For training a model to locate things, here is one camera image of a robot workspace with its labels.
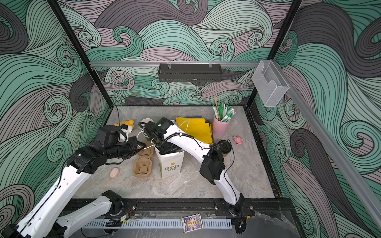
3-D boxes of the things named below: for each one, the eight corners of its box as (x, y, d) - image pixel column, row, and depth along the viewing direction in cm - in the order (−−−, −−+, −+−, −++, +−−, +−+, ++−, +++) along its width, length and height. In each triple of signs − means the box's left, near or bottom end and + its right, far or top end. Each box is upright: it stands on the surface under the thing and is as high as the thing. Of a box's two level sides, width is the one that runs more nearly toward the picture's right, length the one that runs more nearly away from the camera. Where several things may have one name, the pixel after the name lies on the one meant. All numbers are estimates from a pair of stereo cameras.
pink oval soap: (111, 177, 85) (109, 175, 83) (113, 169, 88) (111, 167, 86) (117, 177, 85) (115, 175, 83) (119, 169, 88) (118, 167, 86)
